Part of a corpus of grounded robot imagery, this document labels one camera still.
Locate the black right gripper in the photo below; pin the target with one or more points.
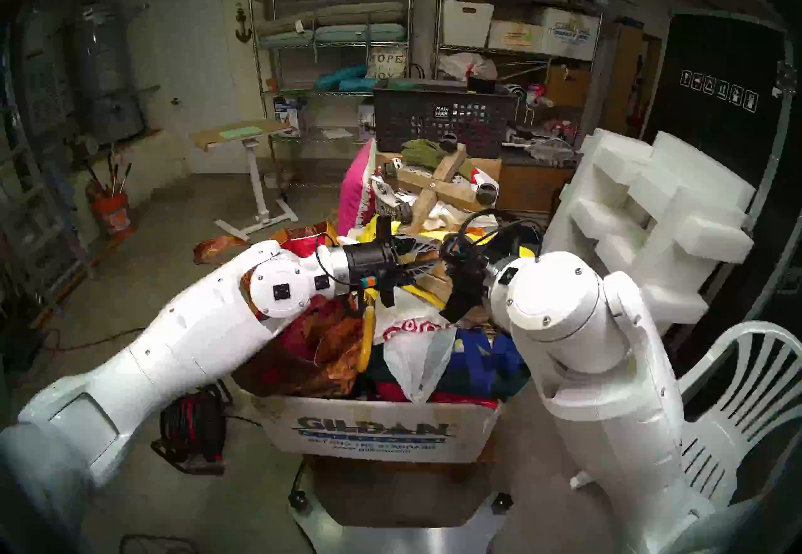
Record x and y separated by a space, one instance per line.
470 274

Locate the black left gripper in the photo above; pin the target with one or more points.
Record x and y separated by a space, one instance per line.
369 268

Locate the tan espadrille wedge sandal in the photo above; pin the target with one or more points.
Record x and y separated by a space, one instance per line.
438 286

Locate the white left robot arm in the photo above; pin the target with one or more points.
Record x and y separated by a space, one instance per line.
182 346

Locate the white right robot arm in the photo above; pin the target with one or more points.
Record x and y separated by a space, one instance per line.
595 396

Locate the yellow cloth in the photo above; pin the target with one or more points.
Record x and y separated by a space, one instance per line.
413 291

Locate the white cloth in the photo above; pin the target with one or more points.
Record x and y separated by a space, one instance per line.
457 214

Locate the wooden cross caster dolly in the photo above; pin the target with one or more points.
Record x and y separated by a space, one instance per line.
438 186

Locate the white perforated tray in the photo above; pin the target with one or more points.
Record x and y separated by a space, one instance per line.
413 172

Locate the pink pillow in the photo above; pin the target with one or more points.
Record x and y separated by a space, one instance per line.
354 196

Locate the white plastic bag red print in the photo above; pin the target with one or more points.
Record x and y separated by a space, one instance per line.
413 358

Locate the brown wooden cabinet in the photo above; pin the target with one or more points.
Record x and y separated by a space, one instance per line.
526 189

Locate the green knit glove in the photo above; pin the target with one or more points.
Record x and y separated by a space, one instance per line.
416 152

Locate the red cloth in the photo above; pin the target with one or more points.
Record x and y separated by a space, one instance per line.
451 399

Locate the dark plastic laundry basket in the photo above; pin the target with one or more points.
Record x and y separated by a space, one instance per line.
407 114

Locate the pink flower bunch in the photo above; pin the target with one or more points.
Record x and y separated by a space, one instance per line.
561 127

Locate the Gildan printed cardboard box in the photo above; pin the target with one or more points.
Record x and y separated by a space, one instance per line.
570 33
376 434

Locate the small black box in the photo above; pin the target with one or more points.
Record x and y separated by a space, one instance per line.
482 85

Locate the blue white product box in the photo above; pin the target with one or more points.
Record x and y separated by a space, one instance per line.
289 117

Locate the teal folded cushion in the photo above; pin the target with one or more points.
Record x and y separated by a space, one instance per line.
341 78

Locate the HOPE printed pillow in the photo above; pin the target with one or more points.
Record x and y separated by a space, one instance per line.
387 63

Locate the white foam packing block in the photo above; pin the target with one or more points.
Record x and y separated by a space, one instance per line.
664 208

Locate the brown cardboard box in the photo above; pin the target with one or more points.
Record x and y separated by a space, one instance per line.
567 86

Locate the light green paper sheet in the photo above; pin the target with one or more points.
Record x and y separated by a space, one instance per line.
241 131

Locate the black base knob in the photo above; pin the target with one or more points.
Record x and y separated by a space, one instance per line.
501 502
301 498

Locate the teal seat cushion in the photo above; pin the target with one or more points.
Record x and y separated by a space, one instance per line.
360 33

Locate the white storage box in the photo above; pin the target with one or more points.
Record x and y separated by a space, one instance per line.
467 23

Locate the white box orange label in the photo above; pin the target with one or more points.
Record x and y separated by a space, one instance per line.
514 36

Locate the white overbed table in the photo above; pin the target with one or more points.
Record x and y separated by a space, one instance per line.
207 138

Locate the beige seat cushion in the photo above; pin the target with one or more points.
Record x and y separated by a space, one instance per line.
357 13

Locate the brown wooden door panel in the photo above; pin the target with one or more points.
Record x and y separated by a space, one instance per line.
630 70

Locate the white door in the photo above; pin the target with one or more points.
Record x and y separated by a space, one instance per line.
197 64

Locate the orange bucket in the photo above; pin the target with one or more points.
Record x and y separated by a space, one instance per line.
116 217

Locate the white plastic chair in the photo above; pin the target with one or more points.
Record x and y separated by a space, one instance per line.
752 409

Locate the black flight case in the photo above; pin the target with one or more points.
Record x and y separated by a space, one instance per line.
720 51

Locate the grey water heater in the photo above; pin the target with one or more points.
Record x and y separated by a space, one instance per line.
103 70

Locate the grey aluminium ladder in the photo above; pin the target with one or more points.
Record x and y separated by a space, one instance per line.
25 221

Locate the grey vented furnace cabinet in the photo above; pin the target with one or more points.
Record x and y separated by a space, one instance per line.
47 95

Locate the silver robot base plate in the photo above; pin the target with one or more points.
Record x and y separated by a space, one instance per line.
401 534

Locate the brown anchor wall decoration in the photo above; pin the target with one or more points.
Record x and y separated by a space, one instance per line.
243 33

